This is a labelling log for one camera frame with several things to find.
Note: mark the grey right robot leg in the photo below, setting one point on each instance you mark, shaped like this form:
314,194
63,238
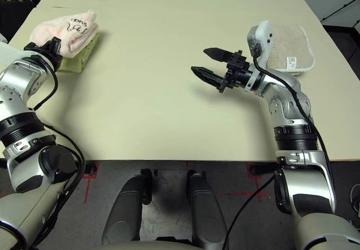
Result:
205,213

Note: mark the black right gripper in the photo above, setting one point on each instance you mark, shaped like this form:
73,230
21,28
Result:
237,74

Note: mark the black foam floor mats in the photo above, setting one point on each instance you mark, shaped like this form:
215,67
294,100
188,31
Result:
12,16

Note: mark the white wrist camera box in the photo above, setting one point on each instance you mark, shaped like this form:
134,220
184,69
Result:
4,46
260,43

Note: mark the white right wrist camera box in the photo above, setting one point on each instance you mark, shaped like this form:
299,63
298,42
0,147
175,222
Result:
260,43

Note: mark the grey robot leg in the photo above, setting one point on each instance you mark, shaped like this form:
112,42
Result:
205,213
123,213

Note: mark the folded green towel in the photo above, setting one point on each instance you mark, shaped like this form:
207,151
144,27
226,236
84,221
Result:
81,55

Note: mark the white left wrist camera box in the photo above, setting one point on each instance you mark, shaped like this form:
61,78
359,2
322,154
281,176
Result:
4,46

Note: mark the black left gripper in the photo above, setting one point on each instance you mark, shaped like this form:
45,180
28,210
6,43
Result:
46,50

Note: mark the black table foot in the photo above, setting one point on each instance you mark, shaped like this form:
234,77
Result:
90,169
264,169

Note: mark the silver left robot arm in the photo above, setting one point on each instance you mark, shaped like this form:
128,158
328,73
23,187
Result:
19,75

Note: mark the folded beige towel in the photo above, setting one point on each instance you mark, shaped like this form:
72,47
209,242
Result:
289,47

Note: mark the pink towel with white hem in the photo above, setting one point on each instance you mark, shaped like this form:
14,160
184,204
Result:
64,33

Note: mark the thin black metal rod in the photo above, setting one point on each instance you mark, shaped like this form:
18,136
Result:
340,8

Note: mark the grey left robot leg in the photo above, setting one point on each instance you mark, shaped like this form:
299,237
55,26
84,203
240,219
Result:
123,213

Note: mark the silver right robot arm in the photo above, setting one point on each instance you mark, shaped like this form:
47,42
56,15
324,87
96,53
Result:
281,92

